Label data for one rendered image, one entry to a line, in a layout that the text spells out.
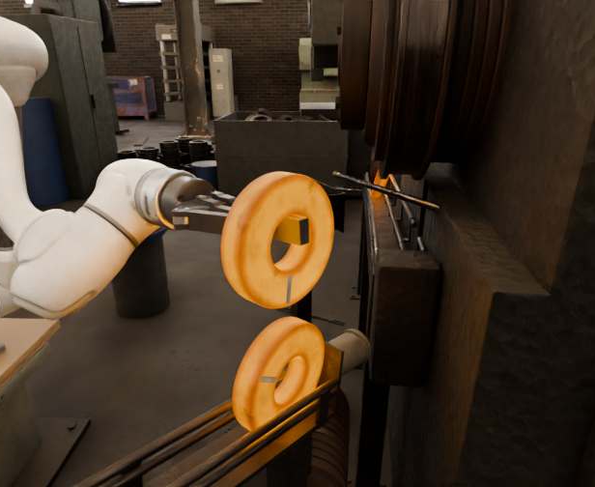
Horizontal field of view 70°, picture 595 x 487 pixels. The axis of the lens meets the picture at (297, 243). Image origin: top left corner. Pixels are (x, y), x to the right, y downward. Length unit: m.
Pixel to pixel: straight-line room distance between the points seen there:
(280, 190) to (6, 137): 0.54
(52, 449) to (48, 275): 1.00
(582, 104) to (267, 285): 0.35
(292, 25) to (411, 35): 10.40
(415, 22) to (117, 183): 0.49
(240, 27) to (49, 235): 10.73
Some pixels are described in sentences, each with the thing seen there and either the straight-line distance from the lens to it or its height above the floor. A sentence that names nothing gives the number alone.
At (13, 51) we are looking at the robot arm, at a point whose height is 1.12.
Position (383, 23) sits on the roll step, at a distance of 0.73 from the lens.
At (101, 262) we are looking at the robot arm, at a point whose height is 0.83.
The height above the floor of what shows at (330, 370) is 0.68.
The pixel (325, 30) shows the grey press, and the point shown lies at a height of 1.36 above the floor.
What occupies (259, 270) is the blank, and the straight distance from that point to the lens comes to 0.46.
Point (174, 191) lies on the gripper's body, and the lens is 0.61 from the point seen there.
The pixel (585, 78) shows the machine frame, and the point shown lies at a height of 1.08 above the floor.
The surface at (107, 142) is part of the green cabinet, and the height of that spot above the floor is 0.43.
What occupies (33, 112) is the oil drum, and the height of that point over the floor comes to 0.78.
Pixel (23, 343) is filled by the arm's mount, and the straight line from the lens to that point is 1.44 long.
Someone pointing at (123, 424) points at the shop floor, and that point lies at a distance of 1.64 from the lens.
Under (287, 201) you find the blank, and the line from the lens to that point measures 0.47.
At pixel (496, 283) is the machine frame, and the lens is 0.51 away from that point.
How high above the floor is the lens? 1.08
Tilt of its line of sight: 22 degrees down
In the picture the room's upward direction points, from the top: straight up
